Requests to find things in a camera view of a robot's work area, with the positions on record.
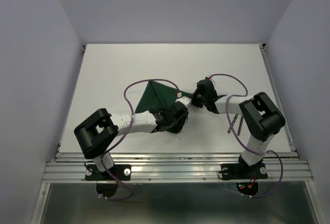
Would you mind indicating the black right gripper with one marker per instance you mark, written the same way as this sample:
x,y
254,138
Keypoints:
x,y
193,100

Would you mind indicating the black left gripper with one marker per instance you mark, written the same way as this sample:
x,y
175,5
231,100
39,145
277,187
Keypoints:
x,y
178,128

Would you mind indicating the dark green cloth napkin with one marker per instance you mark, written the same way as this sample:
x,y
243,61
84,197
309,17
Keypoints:
x,y
161,93

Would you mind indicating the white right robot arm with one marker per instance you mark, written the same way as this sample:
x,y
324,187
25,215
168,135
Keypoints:
x,y
262,117

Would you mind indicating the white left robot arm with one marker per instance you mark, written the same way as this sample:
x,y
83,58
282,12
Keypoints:
x,y
96,133

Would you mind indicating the steel fork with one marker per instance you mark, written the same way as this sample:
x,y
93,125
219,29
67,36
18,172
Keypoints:
x,y
232,123

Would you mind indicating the steel table knife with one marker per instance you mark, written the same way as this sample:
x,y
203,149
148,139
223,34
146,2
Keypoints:
x,y
240,125

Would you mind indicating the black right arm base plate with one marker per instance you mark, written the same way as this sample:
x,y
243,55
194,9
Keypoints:
x,y
241,171

